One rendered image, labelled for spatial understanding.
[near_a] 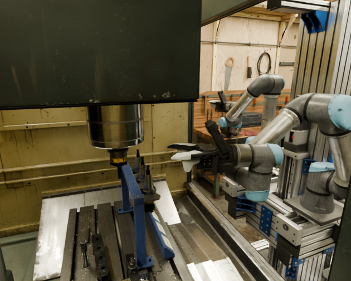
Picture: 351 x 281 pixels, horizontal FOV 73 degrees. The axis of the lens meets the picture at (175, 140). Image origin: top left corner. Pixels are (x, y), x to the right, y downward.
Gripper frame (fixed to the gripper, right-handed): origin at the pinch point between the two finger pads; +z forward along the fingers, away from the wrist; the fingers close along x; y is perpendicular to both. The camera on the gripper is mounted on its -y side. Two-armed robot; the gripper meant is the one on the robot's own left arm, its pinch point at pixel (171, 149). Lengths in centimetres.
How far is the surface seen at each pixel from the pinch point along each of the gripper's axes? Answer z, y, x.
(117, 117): 15.0, -11.2, -7.7
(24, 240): 88, 89, 80
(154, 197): 4.1, 25.2, 16.2
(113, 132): 16.1, -7.4, -7.8
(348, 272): -54, 35, -17
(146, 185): 7.1, 22.3, 20.8
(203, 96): -82, 9, 279
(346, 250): -54, 28, -15
